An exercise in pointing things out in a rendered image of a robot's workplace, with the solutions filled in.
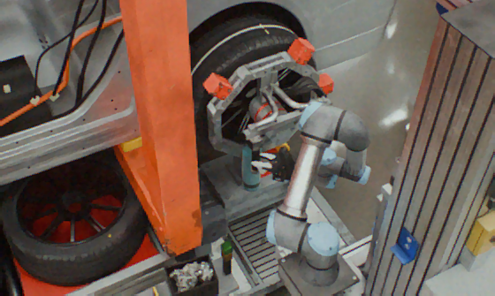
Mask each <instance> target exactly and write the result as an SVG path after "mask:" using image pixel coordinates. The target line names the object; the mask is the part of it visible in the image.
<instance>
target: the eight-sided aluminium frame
mask: <svg viewBox="0 0 495 296"><path fill-rule="evenodd" d="M285 68H290V69H293V70H295V71H296V72H297V73H299V74H301V75H303V76H309V77H311V78H312V79H313V80H314V81H315V83H316V84H317V85H318V81H319V74H318V73H317V72H316V70H315V68H312V67H311V66H310V65H307V64H306V65H299V64H296V63H295V59H294V58H293V57H292V56H291V55H290V54H289V52H286V51H283V52H279V53H278V54H276V55H273V56H270V57H266V58H264V59H261V60H258V61H256V62H254V63H251V64H248V65H243V66H241V67H239V68H238V69H237V70H236V71H235V73H234V74H233V76H232V77H231V78H230V79H229V80H228V82H229V83H230V84H231V86H232V87H233V91H232V92H231V93H230V94H229V95H228V96H227V97H226V98H225V100H224V101H223V100H220V99H218V98H217V97H214V98H213V99H212V101H210V102H209V104H208V106H207V112H208V130H209V135H208V137H209V142H210V144H211V145H212V147H213V148H215V149H217V151H218V150H220V151H223V152H225V153H227V154H230V155H233V156H237V157H239V158H240V159H242V155H243V153H242V149H243V148H244V147H245V146H246V145H247V143H246V144H243V145H240V144H238V143H236V142H234V141H231V140H227V139H225V138H222V131H221V113H222V112H223V111H224V110H225V109H226V108H227V107H228V106H229V105H230V103H231V102H232V101H233V100H234V98H235V97H236V95H237V94H238V93H239V91H241V89H243V87H245V86H246V85H247V83H248V82H249V81H250V80H255V79H256V78H259V77H260V76H263V75H267V74H269V73H272V72H275V71H278V70H280V69H285ZM314 100H316V93H315V91H314V90H311V91H309V92H307V93H306V94H303V96H302V103H308V102H313V101H314ZM299 121H300V120H297V121H294V126H295V128H294V131H296V130H297V129H298V124H299ZM293 135H294V133H293ZM293 135H292V136H293ZM292 136H291V137H292ZM291 137H290V138H291ZM261 138H262V139H263V147H262V152H264V151H266V150H269V149H271V148H276V147H278V146H282V145H283V144H285V143H286V142H287V141H289V139H290V138H289V139H288V140H286V141H284V142H281V143H273V142H272V141H271V140H270V138H269V137H267V136H266V135H265V136H263V137H261Z"/></svg>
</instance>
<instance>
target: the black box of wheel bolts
mask: <svg viewBox="0 0 495 296"><path fill-rule="evenodd" d="M164 271H165V277H166V283H167V285H168V288H169V291H170V294H171V296H216V295H218V278H217V272H216V269H215V268H214V265H213V262H212V260H211V258H210V255H209V254H205V255H202V256H198V257H196V258H193V259H190V260H187V261H183V262H178V263H176V264H173V265H170V266H167V267H164Z"/></svg>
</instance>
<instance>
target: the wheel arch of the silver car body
mask: <svg viewBox="0 0 495 296"><path fill-rule="evenodd" d="M251 13H262V14H268V15H271V16H274V17H276V18H277V19H280V20H281V21H283V22H284V23H285V24H286V25H287V26H288V27H290V28H291V29H292V30H293V31H294V32H295V33H296V35H297V36H298V38H301V39H303V40H307V41H308V42H309V38H308V32H307V30H306V27H305V26H304V25H303V23H302V22H301V20H300V19H299V17H298V16H297V14H296V13H295V12H294V11H292V10H291V9H289V8H288V7H286V6H284V5H282V4H277V3H274V2H271V1H263V0H255V1H247V2H243V3H238V4H235V5H229V6H227V7H225V8H223V9H221V10H219V11H217V12H215V13H214V14H212V15H210V16H209V17H207V18H206V19H205V20H203V21H202V22H201V23H199V24H198V25H197V26H196V27H198V26H199V27H202V28H203V34H205V33H208V31H209V30H210V29H211V28H213V27H216V26H219V24H221V23H224V22H225V21H227V20H229V19H232V18H235V17H237V16H238V17H239V16H240V15H245V14H251ZM194 29H195V27H194V28H193V29H192V30H191V31H190V32H189V33H188V39H189V44H190V43H193V38H192V35H191V32H192V31H193V30H194ZM309 43H310V42H309Z"/></svg>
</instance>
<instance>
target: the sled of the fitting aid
mask: <svg viewBox="0 0 495 296"><path fill-rule="evenodd" d="M198 178H199V179H200V181H201V182H202V184H203V186H205V188H206V189H207V191H208V193H207V195H208V196H209V198H210V200H211V201H212V200H215V201H218V202H219V203H220V204H221V202H220V201H219V199H218V198H217V195H216V193H215V191H214V190H213V188H212V187H211V186H210V184H209V182H208V181H207V179H206V178H205V177H204V175H203V174H202V172H201V170H200V167H198ZM289 184H290V182H288V183H286V184H283V185H282V186H276V187H274V188H272V189H270V190H268V191H266V192H263V193H261V194H258V195H256V196H254V197H252V198H250V199H247V200H245V201H242V202H240V203H237V204H236V205H234V206H230V207H227V208H225V207H224V206H223V205H222V204H221V206H222V207H223V209H224V210H225V212H226V214H227V220H228V223H230V222H232V221H234V220H236V219H238V218H240V217H242V216H245V215H247V214H250V213H252V212H254V211H256V210H258V209H261V208H263V207H265V206H270V205H271V204H274V203H275V202H277V201H281V200H283V199H285V197H286V192H287V189H288V187H289Z"/></svg>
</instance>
